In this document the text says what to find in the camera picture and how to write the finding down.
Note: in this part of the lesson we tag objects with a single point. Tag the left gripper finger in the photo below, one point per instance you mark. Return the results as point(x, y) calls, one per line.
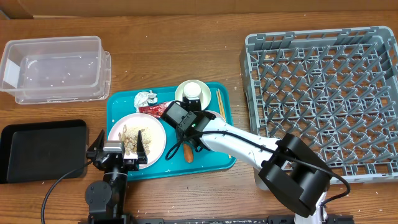
point(98, 142)
point(140, 147)

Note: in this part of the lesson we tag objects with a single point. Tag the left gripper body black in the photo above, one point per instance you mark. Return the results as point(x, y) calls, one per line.
point(129, 165)

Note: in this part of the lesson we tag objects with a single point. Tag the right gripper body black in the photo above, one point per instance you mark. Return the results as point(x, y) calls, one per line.
point(183, 135)

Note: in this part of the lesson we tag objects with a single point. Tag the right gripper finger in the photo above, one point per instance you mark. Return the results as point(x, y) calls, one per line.
point(187, 104)
point(196, 104)

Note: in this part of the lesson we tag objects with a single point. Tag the white bowl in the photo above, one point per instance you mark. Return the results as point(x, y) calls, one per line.
point(205, 96)

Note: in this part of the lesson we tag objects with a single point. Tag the white cup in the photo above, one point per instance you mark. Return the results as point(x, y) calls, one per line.
point(192, 90)

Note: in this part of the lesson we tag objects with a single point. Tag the pink bowl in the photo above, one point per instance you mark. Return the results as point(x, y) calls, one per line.
point(216, 114)

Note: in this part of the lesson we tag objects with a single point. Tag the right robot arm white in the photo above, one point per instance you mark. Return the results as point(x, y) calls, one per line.
point(295, 175)

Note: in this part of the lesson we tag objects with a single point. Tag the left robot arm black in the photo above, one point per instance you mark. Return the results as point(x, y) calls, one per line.
point(106, 197)

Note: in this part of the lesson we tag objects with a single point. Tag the grey dishwasher rack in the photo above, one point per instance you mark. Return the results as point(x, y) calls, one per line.
point(336, 89)

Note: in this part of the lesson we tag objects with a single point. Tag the orange carrot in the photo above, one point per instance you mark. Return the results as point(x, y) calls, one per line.
point(188, 153)

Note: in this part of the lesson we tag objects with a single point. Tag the peanuts and rice food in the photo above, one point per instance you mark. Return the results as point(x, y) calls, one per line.
point(129, 137)

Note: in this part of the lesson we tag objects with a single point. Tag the teal serving tray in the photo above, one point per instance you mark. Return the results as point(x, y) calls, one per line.
point(171, 162)

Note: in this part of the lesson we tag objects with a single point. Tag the white plate with food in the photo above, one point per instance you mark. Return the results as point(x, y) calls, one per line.
point(158, 135)

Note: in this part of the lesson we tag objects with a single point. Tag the red snack wrapper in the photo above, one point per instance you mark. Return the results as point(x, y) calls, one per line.
point(155, 110)

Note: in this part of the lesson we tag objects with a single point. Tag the crumpled white napkin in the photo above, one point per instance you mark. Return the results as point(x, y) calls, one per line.
point(145, 98)

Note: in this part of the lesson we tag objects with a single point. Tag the black plastic tray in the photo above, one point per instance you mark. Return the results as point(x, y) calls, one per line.
point(42, 151)

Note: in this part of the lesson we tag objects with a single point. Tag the clear plastic bin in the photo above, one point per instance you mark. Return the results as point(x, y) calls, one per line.
point(16, 50)

